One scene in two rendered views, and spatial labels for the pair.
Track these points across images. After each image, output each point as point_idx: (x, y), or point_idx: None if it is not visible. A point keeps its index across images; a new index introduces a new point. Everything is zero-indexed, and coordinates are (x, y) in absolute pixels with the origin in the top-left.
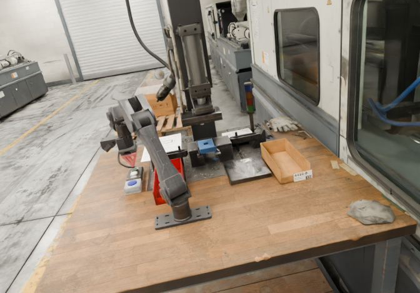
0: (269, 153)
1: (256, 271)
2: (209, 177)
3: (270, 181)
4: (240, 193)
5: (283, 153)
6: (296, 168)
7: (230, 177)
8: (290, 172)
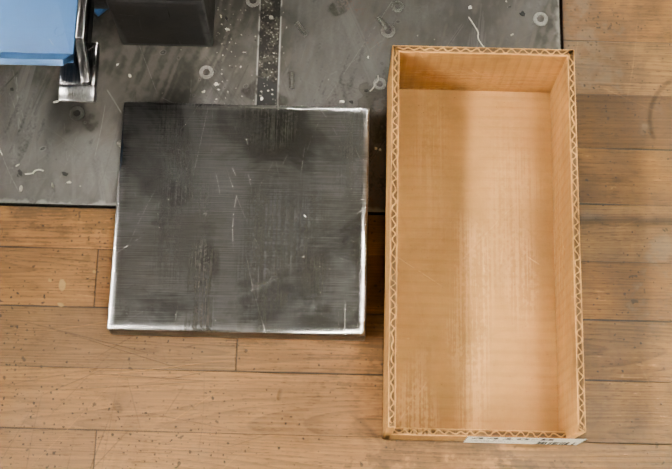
0: (443, 87)
1: None
2: (10, 191)
3: (338, 384)
4: (141, 436)
5: (526, 115)
6: (531, 319)
7: (116, 290)
8: (481, 352)
